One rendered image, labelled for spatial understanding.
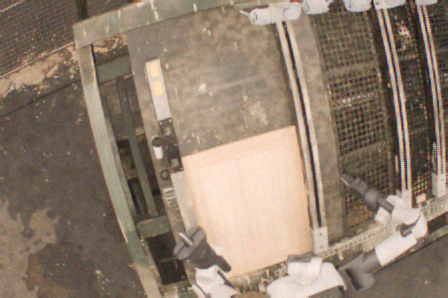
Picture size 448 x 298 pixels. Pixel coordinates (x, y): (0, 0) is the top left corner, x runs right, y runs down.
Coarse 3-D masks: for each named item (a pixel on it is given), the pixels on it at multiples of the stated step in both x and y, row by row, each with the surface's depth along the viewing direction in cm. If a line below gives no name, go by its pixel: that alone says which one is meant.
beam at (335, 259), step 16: (432, 208) 270; (400, 224) 267; (336, 240) 262; (368, 240) 264; (384, 240) 267; (336, 256) 261; (256, 272) 254; (272, 272) 255; (160, 288) 254; (176, 288) 253; (192, 288) 250; (240, 288) 254; (256, 288) 256
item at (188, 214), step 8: (160, 72) 220; (152, 80) 220; (160, 80) 220; (152, 88) 221; (152, 96) 222; (160, 96) 222; (160, 104) 223; (160, 112) 224; (168, 112) 225; (160, 120) 225; (176, 176) 233; (184, 176) 233; (176, 184) 233; (184, 184) 234; (176, 192) 234; (184, 192) 235; (184, 200) 236; (184, 208) 237; (192, 208) 238; (184, 216) 238; (192, 216) 239; (184, 224) 239; (192, 224) 240
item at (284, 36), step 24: (288, 24) 222; (288, 48) 229; (288, 72) 228; (288, 96) 237; (312, 120) 236; (312, 144) 238; (312, 168) 242; (312, 192) 245; (312, 216) 248; (312, 240) 255
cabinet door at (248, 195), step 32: (288, 128) 240; (192, 160) 235; (224, 160) 237; (256, 160) 241; (288, 160) 244; (192, 192) 238; (224, 192) 242; (256, 192) 245; (288, 192) 248; (224, 224) 246; (256, 224) 249; (288, 224) 253; (224, 256) 250; (256, 256) 254
